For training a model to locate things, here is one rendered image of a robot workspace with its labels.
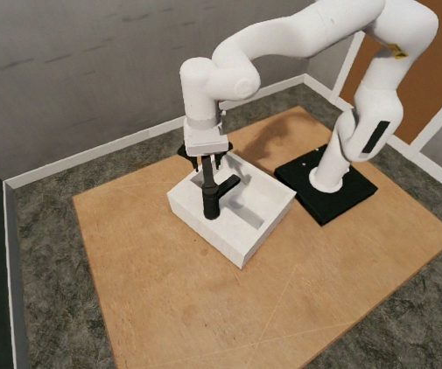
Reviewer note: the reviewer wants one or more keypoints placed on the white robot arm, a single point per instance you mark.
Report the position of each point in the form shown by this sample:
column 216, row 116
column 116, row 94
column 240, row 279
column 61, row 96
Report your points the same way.
column 405, row 28

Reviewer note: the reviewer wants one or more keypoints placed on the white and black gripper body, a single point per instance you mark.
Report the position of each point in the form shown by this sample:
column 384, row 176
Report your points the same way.
column 188, row 135

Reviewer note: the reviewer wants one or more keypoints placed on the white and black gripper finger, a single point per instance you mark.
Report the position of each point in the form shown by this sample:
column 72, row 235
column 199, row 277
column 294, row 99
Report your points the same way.
column 182, row 153
column 218, row 157

